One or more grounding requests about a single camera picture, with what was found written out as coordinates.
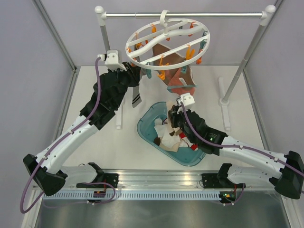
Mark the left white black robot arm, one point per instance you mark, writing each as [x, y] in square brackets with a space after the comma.
[47, 167]

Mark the white cloth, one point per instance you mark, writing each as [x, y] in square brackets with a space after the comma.
[162, 132]

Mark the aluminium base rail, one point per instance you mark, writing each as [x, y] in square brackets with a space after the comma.
[163, 180]

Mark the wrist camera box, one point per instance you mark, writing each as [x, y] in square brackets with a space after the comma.
[187, 100]
[112, 60]

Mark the white silver clothes rack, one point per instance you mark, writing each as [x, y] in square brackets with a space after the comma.
[264, 16]

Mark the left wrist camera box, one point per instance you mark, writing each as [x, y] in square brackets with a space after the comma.
[112, 60]

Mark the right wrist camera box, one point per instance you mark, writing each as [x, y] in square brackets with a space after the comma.
[187, 100]

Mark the teal clothes peg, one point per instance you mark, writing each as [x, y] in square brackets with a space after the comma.
[148, 71]

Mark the yellow clothes peg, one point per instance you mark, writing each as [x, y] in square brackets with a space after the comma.
[163, 75]

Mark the teal plastic basin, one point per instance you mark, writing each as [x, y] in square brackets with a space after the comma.
[145, 129]

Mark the white black-striped sock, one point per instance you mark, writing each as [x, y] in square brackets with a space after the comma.
[160, 123]

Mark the coral brown towel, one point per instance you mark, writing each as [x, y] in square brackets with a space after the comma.
[179, 80]

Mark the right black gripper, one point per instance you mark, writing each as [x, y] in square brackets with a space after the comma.
[175, 115]

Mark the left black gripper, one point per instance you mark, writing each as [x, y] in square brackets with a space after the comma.
[133, 73]

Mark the white slotted cable duct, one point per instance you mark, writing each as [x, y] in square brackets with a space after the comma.
[135, 195]

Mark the white round clip hanger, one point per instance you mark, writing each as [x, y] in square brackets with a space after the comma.
[168, 43]

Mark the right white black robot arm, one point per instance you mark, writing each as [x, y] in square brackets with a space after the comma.
[286, 170]

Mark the red sock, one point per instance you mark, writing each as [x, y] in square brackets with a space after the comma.
[193, 147]

